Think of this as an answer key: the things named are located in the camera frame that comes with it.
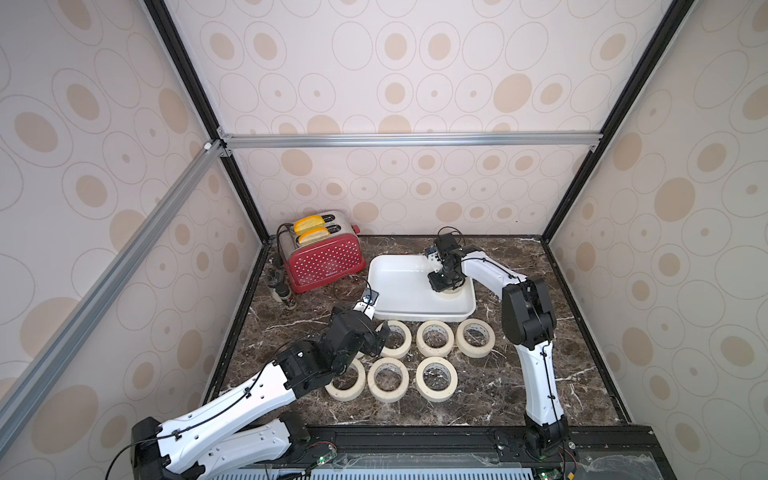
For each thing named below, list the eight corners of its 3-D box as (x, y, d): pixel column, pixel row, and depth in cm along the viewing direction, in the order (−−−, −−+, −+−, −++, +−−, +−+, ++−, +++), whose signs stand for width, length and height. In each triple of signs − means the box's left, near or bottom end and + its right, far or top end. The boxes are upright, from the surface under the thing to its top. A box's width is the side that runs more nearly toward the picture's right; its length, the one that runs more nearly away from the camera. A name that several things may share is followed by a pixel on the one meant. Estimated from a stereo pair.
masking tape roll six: (417, 357, 90) (418, 353, 88) (415, 324, 97) (416, 320, 95) (455, 357, 90) (457, 353, 88) (450, 324, 97) (452, 320, 95)
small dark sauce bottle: (280, 305, 102) (271, 290, 95) (286, 297, 104) (278, 281, 97) (293, 311, 101) (285, 295, 94) (299, 302, 103) (292, 286, 96)
